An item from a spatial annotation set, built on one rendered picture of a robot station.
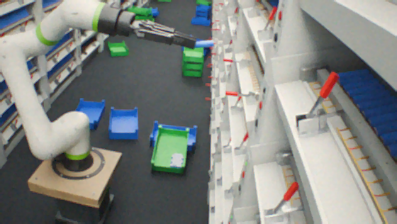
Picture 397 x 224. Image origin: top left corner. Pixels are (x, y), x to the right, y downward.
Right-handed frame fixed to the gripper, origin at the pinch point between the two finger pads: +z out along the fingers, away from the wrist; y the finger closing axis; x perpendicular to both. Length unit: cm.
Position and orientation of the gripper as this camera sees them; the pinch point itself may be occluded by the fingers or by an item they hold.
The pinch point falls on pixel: (184, 40)
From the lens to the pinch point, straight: 95.9
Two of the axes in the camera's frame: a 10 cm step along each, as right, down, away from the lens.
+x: -2.9, 8.3, 4.8
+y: 0.3, -4.9, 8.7
